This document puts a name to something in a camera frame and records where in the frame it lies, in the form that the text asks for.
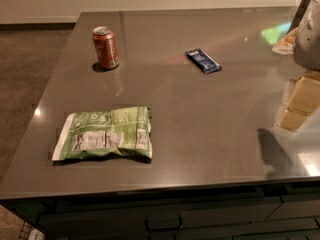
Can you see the green chip bag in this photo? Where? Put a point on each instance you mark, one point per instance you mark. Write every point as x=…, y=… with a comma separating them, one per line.
x=87, y=135

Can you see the red soda can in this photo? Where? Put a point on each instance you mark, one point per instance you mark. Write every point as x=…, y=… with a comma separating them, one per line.
x=105, y=46

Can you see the black drawer handle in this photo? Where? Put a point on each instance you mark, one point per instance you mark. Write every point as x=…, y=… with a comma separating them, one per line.
x=162, y=223

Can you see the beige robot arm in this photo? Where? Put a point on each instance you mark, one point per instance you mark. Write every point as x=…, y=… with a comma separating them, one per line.
x=307, y=42

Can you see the blue rxbar wrapper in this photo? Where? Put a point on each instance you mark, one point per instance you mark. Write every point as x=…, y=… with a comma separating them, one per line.
x=203, y=61

